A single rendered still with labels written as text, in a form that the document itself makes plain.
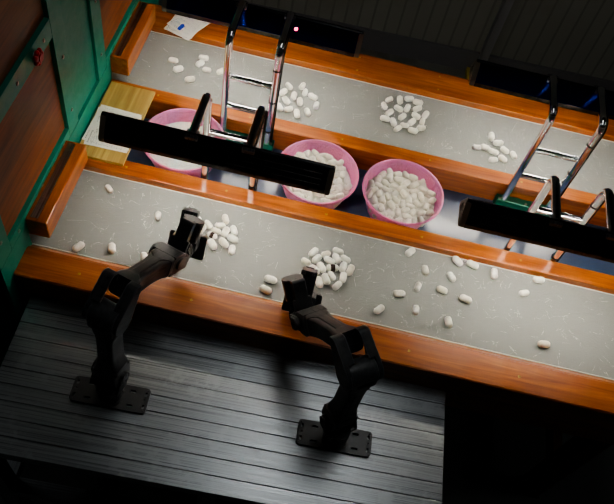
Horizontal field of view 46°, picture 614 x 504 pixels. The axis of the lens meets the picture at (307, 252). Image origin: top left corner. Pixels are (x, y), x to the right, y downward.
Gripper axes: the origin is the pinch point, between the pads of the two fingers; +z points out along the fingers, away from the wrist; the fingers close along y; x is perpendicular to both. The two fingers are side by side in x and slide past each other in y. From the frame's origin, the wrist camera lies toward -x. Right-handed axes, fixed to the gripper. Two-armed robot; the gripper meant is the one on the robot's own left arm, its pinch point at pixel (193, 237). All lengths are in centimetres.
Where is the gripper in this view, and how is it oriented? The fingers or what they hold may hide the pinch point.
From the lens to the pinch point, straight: 206.9
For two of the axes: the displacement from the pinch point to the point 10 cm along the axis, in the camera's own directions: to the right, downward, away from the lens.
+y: -9.7, -2.3, -0.2
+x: -2.3, 9.4, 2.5
